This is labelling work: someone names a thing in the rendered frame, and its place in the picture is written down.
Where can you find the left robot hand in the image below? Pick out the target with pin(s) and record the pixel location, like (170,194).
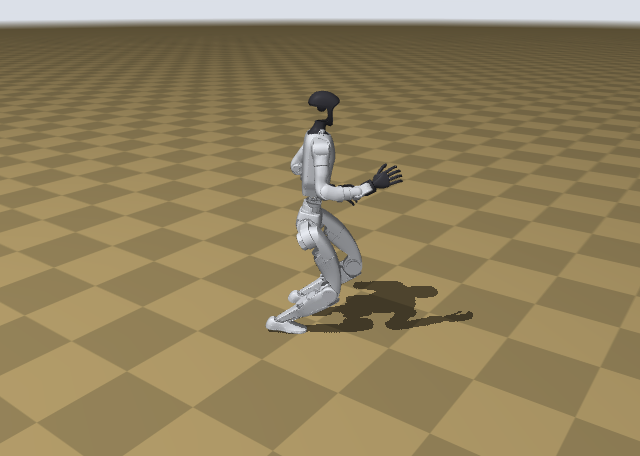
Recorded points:
(347,185)

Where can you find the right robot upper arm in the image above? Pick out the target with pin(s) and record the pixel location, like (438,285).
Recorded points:
(320,151)

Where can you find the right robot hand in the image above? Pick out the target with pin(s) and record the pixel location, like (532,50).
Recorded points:
(381,179)

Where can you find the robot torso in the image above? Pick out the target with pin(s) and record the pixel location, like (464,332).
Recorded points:
(311,209)

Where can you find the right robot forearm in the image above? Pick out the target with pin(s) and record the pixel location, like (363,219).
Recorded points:
(341,194)

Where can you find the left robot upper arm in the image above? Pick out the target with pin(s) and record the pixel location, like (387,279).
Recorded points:
(296,163)

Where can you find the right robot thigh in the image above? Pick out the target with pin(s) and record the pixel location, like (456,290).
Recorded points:
(324,254)

